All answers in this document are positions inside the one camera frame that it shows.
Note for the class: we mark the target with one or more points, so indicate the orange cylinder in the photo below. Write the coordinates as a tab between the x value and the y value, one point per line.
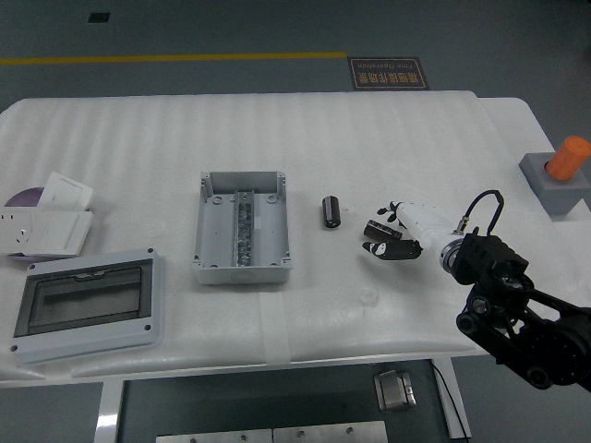
568	159

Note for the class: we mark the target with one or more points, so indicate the white wall socket panel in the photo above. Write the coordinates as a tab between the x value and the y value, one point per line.
14	228

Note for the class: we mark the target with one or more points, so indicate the dark floor sign orange text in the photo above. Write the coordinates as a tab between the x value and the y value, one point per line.
389	74

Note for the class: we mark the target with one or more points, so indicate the large white switch panel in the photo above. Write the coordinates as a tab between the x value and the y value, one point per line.
57	233

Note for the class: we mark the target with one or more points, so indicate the white table leg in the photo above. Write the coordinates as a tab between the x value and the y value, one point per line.
457	401
108	415

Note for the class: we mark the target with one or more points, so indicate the grey open junction box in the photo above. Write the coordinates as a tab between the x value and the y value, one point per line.
270	221

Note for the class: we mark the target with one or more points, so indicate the silver metal bracket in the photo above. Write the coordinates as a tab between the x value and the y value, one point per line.
392	391

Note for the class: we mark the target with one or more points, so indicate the white foam table mat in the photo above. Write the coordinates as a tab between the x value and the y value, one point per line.
323	138

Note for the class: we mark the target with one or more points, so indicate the purple disc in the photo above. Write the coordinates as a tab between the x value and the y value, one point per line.
27	197

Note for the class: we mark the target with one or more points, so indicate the metal rail inside box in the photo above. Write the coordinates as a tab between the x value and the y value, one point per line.
244	231

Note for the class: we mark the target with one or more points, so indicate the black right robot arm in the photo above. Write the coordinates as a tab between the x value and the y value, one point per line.
498	263

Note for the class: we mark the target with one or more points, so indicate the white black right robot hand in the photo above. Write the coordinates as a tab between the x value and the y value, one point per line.
425	221

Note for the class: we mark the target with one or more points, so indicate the grey cover with dark window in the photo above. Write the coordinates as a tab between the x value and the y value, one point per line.
88	332

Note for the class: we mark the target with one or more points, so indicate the grey holder block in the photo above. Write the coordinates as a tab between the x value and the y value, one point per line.
561	198

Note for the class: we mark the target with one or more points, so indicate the black cylindrical battery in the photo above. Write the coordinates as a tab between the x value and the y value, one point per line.
331	212

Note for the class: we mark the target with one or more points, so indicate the dark square floor plate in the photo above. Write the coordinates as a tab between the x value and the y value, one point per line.
98	17

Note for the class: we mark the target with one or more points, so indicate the grey metal plate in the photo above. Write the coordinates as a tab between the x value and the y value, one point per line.
330	433
214	436

